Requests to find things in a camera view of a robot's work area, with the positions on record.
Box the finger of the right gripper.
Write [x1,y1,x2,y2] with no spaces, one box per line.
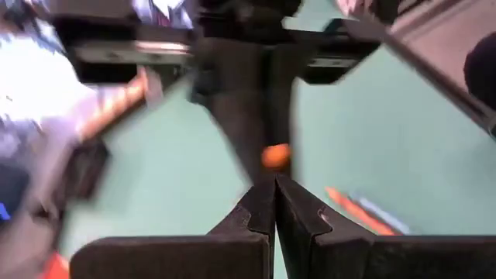
[270,46,299,171]
[189,42,272,183]

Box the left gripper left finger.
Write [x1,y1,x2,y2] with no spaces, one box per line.
[69,176,277,279]

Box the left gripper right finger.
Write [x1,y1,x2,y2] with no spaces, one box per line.
[274,174,496,279]

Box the teal crayon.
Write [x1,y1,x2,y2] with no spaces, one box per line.
[348,195,412,236]

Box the orange crayon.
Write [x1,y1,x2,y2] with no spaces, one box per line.
[324,185,398,236]
[261,143,291,170]

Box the green table mat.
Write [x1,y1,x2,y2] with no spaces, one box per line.
[57,0,496,279]

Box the orange plastic basket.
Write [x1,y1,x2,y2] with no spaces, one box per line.
[36,250,71,279]

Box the black metal table frame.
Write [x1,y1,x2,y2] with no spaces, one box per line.
[381,22,496,136]

